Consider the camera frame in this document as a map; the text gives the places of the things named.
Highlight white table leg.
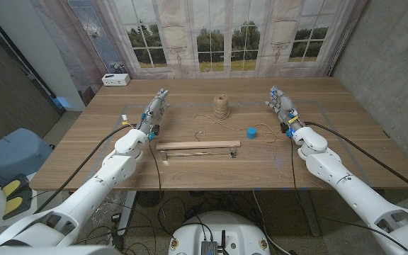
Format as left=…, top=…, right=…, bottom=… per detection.
left=118, top=191, right=137, bottom=237

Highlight black yellow foot pedal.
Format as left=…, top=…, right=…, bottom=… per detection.
left=1, top=173, right=34, bottom=220

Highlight black round fan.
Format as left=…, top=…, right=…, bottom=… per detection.
left=136, top=191, right=165, bottom=208

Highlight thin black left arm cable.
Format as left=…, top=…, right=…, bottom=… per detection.
left=148, top=138, right=163, bottom=213

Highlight blue plastic bin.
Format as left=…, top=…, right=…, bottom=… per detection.
left=0, top=127, right=55, bottom=187

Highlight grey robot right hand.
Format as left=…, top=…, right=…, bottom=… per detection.
left=264, top=84, right=304, bottom=135

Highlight white floor cable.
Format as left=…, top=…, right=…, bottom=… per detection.
left=252, top=191, right=292, bottom=255

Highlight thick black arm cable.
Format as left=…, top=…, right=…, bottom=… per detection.
left=305, top=121, right=408, bottom=201
left=33, top=123, right=137, bottom=215

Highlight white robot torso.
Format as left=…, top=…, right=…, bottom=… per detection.
left=168, top=211, right=271, bottom=255

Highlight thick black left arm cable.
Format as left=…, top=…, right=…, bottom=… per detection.
left=33, top=123, right=137, bottom=215

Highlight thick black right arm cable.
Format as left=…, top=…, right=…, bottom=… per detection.
left=305, top=121, right=408, bottom=201

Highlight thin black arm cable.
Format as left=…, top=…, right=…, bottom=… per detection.
left=148, top=138, right=163, bottom=213
left=290, top=137, right=408, bottom=252

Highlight white power strip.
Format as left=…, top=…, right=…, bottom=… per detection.
left=101, top=73, right=131, bottom=87

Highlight wooden hanger with metal clips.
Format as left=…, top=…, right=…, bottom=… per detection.
left=155, top=131, right=242, bottom=164

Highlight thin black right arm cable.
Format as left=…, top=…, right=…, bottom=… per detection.
left=290, top=137, right=408, bottom=252

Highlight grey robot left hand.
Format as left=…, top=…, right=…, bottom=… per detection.
left=137, top=88, right=171, bottom=132

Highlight grey table leg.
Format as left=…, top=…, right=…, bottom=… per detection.
left=297, top=189, right=322, bottom=237

